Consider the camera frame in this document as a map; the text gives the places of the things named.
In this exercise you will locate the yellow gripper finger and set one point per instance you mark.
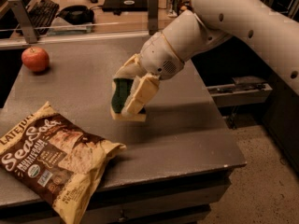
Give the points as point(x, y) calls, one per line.
point(142, 91)
point(131, 69)

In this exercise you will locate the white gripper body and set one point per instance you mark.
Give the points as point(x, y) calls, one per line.
point(158, 57)

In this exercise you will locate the green and yellow sponge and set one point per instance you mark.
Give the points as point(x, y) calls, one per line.
point(121, 88)

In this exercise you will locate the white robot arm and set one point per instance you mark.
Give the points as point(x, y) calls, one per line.
point(209, 23)

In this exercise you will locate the brown chip bag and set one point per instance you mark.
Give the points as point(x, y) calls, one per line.
point(57, 160)

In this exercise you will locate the metal can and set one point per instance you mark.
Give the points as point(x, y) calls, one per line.
point(172, 8)

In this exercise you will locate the black laptop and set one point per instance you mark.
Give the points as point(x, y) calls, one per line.
point(125, 5)

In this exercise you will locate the black headphones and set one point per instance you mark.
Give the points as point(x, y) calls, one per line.
point(77, 15)

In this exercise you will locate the grey metal shelf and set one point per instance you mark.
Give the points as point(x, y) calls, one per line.
point(248, 90)

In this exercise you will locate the red apple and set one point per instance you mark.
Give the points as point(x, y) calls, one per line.
point(35, 59)

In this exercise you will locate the black keyboard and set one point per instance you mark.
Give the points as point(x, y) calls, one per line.
point(42, 14)

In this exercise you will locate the grey drawer front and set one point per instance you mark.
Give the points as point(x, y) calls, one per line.
point(183, 200)

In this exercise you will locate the middle metal rail bracket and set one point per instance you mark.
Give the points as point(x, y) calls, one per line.
point(153, 16)

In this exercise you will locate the left metal rail bracket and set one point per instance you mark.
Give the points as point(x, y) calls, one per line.
point(21, 14)

